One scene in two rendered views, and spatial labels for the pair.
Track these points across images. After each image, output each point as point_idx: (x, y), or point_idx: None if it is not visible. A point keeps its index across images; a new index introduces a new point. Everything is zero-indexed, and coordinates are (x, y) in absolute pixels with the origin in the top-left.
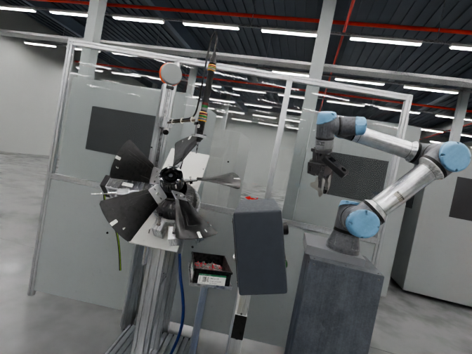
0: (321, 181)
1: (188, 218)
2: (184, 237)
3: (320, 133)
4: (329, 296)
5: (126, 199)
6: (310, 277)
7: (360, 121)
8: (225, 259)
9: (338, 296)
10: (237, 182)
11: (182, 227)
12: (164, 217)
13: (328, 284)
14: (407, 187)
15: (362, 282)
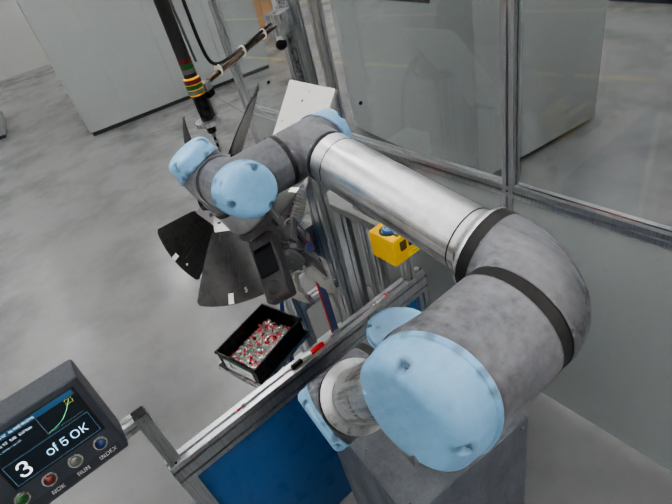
0: None
1: (222, 268)
2: (207, 303)
3: (203, 199)
4: (358, 475)
5: (177, 228)
6: None
7: (217, 192)
8: (288, 330)
9: (367, 485)
10: (283, 204)
11: (208, 286)
12: None
13: (350, 458)
14: (357, 404)
15: (384, 496)
